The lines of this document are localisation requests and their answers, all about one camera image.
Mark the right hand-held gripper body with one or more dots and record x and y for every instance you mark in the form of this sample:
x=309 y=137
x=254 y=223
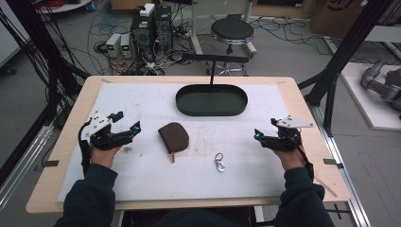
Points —
x=285 y=138

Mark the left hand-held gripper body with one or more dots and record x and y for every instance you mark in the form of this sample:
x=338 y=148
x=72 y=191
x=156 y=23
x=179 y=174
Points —
x=98 y=136

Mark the brown zipper pouch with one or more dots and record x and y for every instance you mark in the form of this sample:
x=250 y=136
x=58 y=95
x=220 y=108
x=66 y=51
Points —
x=174 y=137

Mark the silver metal snap clip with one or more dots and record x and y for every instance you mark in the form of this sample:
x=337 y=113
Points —
x=219 y=164

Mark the black oval tray hanger stand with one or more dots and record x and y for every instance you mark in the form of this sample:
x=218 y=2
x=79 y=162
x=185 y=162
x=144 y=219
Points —
x=210 y=102

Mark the person's left hand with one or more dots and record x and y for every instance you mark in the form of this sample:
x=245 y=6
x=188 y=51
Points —
x=102 y=156

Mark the person's right hand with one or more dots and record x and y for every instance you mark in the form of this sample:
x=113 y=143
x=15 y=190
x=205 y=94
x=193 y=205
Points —
x=291 y=159

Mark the black tape piece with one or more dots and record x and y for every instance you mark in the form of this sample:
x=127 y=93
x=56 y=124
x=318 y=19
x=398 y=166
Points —
x=50 y=163
x=330 y=161

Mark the grey power supply unit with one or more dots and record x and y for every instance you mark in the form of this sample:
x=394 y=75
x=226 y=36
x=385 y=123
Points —
x=125 y=45
x=113 y=44

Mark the white table mat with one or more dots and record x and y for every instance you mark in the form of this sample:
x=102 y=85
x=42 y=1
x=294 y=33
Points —
x=195 y=179

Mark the white desk leg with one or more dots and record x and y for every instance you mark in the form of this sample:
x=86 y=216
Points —
x=195 y=28
x=249 y=47

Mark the black computer tower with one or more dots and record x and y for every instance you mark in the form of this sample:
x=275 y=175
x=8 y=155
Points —
x=164 y=26
x=142 y=31

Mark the white platform board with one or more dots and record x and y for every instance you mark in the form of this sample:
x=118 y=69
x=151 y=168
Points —
x=372 y=110

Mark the black round stool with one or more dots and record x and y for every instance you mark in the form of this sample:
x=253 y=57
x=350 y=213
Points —
x=232 y=30

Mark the white box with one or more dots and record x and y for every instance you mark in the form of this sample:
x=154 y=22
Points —
x=147 y=9

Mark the cardboard box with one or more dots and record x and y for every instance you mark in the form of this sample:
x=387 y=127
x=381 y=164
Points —
x=334 y=15

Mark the aluminium frame rail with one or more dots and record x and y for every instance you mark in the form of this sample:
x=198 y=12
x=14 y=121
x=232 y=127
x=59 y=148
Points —
x=22 y=170
x=345 y=176

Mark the black metal frame post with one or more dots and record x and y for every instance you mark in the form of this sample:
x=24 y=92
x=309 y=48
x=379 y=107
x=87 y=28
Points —
x=343 y=53

